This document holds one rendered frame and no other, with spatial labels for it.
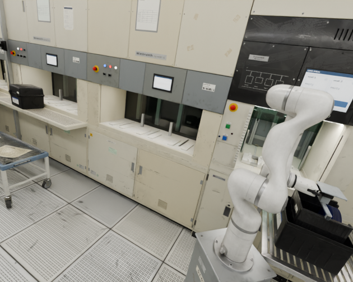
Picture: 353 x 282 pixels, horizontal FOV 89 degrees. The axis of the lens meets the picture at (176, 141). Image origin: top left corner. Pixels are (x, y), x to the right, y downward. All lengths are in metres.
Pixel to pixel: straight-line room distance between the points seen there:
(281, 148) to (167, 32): 1.27
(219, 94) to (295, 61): 0.51
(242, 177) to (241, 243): 0.29
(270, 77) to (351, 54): 0.41
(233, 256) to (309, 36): 1.30
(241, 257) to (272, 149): 0.50
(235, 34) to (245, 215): 1.16
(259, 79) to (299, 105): 0.66
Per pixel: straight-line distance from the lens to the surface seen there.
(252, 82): 1.43
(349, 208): 1.73
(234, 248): 0.96
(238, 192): 0.81
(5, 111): 3.97
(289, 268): 1.16
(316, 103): 0.80
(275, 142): 0.78
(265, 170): 1.09
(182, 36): 1.62
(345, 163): 1.53
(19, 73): 3.41
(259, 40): 1.47
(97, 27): 2.17
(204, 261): 1.04
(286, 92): 0.82
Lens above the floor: 1.51
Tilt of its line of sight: 20 degrees down
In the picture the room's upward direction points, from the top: 10 degrees clockwise
